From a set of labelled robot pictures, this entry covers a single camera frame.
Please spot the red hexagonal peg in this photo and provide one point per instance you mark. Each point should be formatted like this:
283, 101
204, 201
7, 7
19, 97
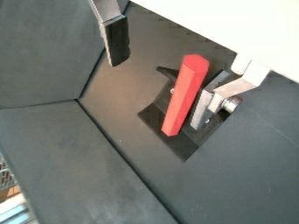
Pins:
191, 76

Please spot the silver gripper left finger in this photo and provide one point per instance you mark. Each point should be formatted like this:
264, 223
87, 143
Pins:
113, 30

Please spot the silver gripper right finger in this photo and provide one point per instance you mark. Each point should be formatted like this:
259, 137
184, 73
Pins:
220, 94

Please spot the black curved holder stand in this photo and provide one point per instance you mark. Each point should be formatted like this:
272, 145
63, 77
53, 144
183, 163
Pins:
189, 138

